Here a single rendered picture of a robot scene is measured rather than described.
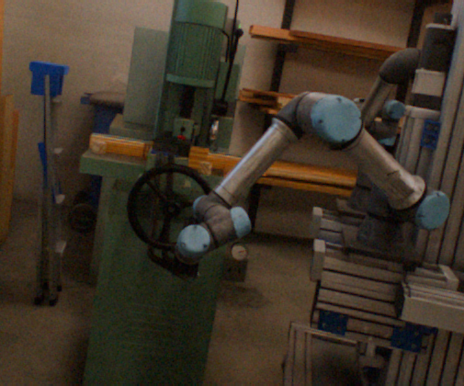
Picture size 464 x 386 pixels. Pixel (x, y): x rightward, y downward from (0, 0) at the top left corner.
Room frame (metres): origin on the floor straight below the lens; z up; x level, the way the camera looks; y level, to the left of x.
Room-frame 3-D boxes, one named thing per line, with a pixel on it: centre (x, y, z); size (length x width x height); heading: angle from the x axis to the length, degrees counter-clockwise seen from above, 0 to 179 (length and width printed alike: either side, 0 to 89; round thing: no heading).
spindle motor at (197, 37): (2.21, 0.10, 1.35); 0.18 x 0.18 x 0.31
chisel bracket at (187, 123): (2.23, 0.10, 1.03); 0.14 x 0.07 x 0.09; 3
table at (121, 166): (2.10, 0.13, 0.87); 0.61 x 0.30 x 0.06; 93
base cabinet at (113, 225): (2.33, 0.11, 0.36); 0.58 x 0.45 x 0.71; 3
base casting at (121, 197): (2.33, 0.11, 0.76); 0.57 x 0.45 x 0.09; 3
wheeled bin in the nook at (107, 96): (4.15, 0.59, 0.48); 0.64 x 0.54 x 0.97; 99
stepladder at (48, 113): (2.84, 0.75, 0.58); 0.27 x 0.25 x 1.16; 97
